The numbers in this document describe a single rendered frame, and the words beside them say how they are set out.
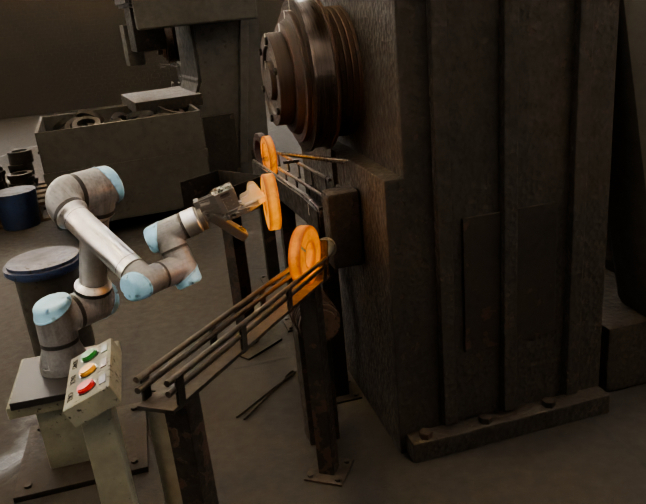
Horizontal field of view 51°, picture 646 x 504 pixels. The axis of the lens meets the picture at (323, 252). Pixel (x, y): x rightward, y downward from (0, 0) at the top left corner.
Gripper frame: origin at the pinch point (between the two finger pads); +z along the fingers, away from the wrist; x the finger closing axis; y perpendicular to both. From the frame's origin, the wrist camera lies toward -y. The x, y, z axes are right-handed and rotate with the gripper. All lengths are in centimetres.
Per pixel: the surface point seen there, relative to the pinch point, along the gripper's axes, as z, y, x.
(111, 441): -57, -25, -43
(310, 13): 32, 37, 24
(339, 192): 19.2, -10.7, 8.5
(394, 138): 36.5, 2.4, -6.9
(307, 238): 4.1, -10.0, -15.6
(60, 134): -97, 8, 260
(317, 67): 27.1, 24.2, 13.7
